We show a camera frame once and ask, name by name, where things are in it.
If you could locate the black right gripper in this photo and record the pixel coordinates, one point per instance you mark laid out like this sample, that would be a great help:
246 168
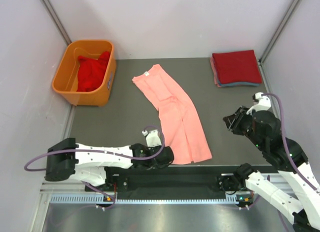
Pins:
232 121

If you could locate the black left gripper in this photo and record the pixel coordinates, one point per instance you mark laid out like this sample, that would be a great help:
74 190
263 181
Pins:
162 165

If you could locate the pink t shirt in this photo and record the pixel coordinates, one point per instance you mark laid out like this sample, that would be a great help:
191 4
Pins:
215 76
179 119

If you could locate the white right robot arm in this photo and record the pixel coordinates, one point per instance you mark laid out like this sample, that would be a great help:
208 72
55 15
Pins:
268 135

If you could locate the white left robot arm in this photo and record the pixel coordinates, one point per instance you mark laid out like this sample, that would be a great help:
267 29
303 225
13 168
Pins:
71 160

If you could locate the blue folded t shirt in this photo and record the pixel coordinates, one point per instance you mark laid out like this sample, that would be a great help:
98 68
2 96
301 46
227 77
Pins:
234 84

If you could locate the pink folded t shirt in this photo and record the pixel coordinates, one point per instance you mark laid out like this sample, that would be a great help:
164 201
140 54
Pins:
215 76

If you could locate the red crumpled t shirt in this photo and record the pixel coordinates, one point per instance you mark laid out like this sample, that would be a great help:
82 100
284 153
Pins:
91 72

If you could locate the orange plastic bin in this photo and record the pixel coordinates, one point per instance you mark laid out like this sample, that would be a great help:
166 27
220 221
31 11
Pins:
65 81

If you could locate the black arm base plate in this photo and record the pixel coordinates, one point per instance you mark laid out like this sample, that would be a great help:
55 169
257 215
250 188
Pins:
174 182

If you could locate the grey slotted cable duct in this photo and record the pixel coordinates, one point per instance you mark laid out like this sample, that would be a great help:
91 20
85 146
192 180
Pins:
97 198

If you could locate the aluminium frame rail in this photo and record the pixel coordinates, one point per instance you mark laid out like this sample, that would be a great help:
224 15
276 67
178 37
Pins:
77 187

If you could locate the right aluminium corner post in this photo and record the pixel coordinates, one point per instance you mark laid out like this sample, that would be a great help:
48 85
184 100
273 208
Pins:
280 29

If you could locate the aluminium corner post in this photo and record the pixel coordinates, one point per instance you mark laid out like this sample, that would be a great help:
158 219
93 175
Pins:
280 29
56 20

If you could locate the left aluminium corner post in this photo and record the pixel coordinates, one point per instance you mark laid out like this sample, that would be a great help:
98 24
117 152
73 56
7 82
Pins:
56 20

